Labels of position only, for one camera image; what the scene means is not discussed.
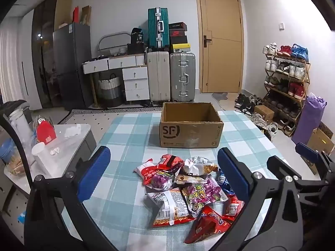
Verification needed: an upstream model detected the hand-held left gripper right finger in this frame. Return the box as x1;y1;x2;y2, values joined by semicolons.
209;147;304;251

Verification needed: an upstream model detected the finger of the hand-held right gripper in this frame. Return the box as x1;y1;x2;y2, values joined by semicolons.
295;142;335;185
267;155;297;180

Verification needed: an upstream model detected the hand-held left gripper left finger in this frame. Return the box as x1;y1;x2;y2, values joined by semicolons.
24;146;118;251

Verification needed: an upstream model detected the blue snack packet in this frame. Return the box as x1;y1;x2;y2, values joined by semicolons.
218;169;234;195

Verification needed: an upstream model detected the pile of snack packets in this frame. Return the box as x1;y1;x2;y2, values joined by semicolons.
133;154;245;244

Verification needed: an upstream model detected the clear bag of snacks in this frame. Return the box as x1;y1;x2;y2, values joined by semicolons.
6;159;26;176

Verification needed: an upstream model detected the flat cardboard carton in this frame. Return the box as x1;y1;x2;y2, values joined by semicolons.
301;128;335;175

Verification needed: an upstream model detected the purple gift bag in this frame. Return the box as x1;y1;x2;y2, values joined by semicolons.
291;93;327;146

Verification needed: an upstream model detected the grey side table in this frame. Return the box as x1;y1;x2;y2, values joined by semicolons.
3;124;98;197

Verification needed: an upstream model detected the white tissue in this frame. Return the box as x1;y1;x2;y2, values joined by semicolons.
64;125;82;139

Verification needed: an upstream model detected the small brown cardboard box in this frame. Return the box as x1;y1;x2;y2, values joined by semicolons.
254;105;275;124

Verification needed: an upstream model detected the dotted rug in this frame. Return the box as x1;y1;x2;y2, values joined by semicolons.
58;108;163;125

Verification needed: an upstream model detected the white cup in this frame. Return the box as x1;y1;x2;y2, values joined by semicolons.
31;142;53;179

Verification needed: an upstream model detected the red gift box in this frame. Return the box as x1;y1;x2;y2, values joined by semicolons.
36;118;57;146

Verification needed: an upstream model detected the scattered shoes heap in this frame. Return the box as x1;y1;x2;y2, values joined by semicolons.
234;93;278;140

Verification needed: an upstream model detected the wooden shoe rack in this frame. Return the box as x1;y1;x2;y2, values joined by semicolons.
263;52;311;137

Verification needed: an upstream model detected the grey door mat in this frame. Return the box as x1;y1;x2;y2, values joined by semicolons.
211;92;231;111

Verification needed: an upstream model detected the shoe rack with shoes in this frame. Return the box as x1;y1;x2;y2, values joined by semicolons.
263;42;309;136

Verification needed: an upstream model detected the grey white woven basket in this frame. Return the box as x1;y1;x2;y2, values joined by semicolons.
98;73;124;108

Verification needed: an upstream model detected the grey white appliance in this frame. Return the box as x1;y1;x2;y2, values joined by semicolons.
0;100;33;147

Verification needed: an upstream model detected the blue bowl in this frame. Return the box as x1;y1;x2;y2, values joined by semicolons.
0;137;17;166

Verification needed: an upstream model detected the white drawer dresser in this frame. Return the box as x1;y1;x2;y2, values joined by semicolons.
82;54;150;101

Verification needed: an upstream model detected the grey refrigerator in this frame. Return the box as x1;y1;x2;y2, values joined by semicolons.
52;22;93;111

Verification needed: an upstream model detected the silver suitcase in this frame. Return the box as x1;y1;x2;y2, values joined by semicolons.
170;52;196;103

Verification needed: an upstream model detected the beige suitcase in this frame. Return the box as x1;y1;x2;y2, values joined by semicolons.
147;51;170;103

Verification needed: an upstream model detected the black storage box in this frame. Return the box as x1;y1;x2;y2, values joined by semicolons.
127;44;147;55

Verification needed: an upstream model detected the white curtain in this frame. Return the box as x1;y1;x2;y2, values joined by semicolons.
0;10;36;105

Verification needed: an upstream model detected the wooden door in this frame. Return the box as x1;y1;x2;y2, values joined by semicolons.
195;0;245;94

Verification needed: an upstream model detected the yellow black shoebox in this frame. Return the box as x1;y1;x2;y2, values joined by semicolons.
170;44;190;53

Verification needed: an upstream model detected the dark tall cabinet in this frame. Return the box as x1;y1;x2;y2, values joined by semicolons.
31;0;72;108

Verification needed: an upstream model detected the black paper bag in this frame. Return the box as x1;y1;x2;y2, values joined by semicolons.
131;27;144;45

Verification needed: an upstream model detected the plain black shoebox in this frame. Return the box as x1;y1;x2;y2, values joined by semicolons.
170;36;189;45

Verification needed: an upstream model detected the teal suitcase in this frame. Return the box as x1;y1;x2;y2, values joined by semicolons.
148;8;170;50

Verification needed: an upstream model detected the brown carton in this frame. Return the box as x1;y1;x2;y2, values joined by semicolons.
80;5;92;26

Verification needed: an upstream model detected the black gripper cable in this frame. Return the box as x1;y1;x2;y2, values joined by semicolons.
0;114;36;179

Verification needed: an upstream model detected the white arched frame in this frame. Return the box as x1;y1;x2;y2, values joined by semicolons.
97;31;131;51

